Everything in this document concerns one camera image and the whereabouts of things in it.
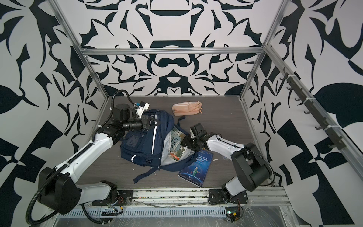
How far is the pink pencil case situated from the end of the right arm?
31cm

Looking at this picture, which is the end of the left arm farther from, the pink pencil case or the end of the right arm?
the pink pencil case

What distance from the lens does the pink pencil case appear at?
43.9 inches

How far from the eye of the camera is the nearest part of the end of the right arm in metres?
0.66
